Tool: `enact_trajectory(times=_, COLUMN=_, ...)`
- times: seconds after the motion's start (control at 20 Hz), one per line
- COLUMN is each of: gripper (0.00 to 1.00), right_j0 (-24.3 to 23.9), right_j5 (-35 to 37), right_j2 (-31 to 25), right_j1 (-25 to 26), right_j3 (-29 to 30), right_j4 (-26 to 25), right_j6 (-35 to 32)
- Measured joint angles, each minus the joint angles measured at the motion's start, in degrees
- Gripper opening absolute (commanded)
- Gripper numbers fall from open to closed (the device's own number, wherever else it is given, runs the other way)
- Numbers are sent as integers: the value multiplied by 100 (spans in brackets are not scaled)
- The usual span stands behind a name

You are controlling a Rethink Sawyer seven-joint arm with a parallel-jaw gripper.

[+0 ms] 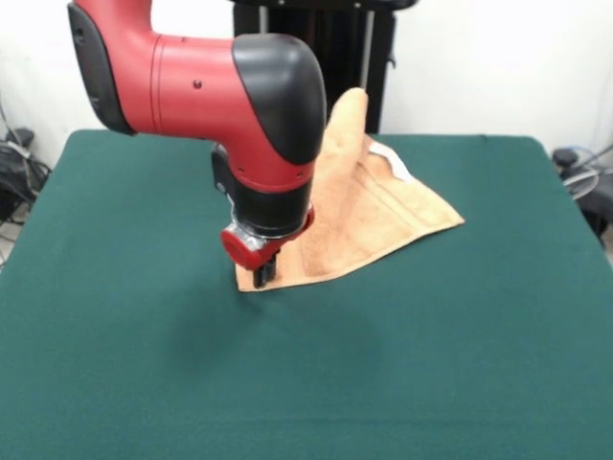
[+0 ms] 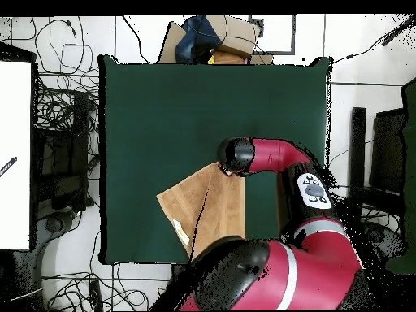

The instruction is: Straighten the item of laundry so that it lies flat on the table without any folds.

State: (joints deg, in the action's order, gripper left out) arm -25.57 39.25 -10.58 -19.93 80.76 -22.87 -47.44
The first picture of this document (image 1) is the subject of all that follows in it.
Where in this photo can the dark green table cloth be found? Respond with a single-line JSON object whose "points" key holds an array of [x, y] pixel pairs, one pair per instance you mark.
{"points": [[191, 335]]}

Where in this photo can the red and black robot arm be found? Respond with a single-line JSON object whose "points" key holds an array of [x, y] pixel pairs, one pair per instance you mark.
{"points": [[201, 96]]}

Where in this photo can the tan terry towel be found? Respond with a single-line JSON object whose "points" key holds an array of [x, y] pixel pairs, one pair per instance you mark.
{"points": [[373, 211]]}

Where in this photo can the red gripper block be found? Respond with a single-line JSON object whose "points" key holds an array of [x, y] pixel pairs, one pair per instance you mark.
{"points": [[242, 249]]}

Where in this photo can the black pedestal column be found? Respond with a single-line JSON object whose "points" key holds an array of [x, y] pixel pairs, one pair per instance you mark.
{"points": [[354, 48]]}

